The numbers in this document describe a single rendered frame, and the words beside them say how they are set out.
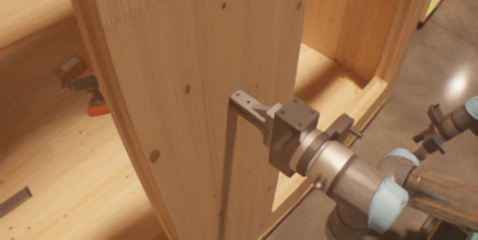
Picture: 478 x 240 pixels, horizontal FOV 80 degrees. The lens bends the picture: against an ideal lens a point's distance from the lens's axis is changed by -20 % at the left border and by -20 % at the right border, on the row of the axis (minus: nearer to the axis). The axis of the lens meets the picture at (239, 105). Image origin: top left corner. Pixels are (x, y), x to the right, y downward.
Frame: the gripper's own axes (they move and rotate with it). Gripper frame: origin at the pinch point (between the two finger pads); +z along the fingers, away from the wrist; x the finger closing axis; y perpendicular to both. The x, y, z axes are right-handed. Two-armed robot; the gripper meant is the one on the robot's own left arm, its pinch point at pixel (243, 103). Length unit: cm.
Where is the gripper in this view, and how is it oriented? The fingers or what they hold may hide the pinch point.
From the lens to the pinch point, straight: 59.6
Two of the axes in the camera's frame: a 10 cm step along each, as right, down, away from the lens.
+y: -7.0, 5.3, -4.8
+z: -7.2, -5.2, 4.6
